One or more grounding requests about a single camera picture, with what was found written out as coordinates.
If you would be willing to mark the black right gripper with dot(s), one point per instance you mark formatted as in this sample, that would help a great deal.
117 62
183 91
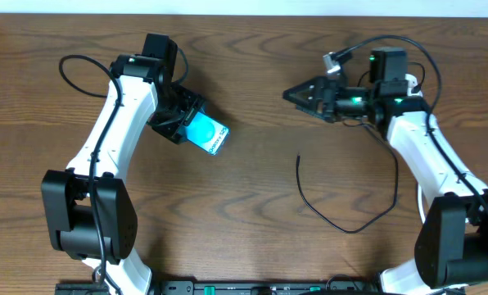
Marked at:
323 84

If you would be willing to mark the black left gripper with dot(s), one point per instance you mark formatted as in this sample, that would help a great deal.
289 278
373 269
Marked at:
182 121

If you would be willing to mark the turquoise screen smartphone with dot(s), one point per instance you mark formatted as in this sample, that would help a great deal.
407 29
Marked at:
206 133

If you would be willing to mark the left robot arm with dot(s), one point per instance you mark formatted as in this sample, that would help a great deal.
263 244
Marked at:
89 213

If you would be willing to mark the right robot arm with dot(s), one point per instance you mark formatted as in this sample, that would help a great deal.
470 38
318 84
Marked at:
451 251

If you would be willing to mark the white charger plug adapter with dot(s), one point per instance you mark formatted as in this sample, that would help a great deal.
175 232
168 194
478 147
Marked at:
413 87

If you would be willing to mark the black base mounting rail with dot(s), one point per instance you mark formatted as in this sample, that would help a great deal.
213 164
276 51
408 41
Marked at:
185 287

